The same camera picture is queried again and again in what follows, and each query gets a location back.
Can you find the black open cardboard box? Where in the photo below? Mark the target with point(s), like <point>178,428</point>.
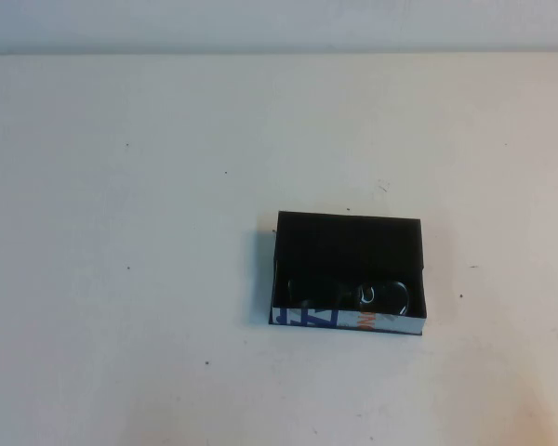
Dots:
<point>349,241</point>

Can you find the black frame glasses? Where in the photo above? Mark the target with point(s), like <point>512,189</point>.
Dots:
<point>366,299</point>

